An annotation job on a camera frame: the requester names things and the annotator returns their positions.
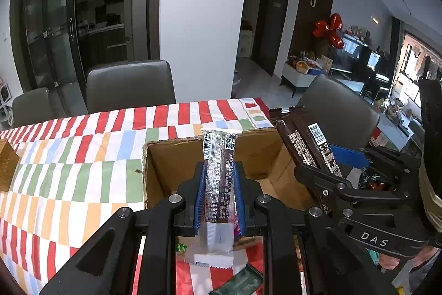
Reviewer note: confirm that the colourful striped tablecloth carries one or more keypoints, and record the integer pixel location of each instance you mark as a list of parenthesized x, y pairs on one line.
[(86, 150)]

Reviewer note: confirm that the red foil balloon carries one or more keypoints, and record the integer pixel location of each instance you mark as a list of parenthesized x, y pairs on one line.
[(329, 30)]

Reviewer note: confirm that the green wrapped candy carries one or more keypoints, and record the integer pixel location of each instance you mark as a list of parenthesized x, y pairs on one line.
[(181, 247)]

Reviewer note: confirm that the dark interior door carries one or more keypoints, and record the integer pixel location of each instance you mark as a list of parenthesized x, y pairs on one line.
[(272, 15)]

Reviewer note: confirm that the white storage rack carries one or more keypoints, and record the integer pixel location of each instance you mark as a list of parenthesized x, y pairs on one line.
[(4, 101)]

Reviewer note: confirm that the silver and brown snack bar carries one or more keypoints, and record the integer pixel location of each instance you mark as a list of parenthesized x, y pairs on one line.
[(219, 177)]

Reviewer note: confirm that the white sideboard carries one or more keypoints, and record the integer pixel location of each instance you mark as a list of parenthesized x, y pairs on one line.
[(300, 77)]

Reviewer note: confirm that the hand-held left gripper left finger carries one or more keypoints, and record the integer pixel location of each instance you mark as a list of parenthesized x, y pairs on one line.
[(201, 198)]

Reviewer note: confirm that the black shelving unit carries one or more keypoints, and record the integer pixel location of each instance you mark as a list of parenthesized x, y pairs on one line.
[(373, 63)]

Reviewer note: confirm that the dark green snack packet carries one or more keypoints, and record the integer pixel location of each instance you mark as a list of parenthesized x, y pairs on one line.
[(241, 281)]

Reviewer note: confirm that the bright window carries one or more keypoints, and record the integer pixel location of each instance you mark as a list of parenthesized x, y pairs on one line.
[(414, 73)]

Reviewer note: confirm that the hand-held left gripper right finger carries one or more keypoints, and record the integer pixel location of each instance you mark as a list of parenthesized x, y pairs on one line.
[(240, 201)]

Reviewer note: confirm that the cardboard box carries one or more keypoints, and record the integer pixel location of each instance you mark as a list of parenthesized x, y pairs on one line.
[(169, 170)]

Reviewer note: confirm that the woven wicker box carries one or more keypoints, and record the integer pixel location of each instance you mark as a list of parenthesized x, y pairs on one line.
[(7, 165)]

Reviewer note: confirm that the grey dining chair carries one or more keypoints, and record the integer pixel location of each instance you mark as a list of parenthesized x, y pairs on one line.
[(340, 112), (131, 86), (31, 105)]

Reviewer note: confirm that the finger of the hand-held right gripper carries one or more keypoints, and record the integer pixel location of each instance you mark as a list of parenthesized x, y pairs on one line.
[(321, 182), (348, 155)]

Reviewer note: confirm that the sliding glass door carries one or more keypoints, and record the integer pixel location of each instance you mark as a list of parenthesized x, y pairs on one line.
[(62, 11)]

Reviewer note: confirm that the dark brown snack bar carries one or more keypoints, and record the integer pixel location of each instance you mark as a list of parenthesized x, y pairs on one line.
[(297, 143), (317, 132)]

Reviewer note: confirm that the person's right hand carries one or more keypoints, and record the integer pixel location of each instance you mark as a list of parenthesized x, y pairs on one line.
[(393, 262)]

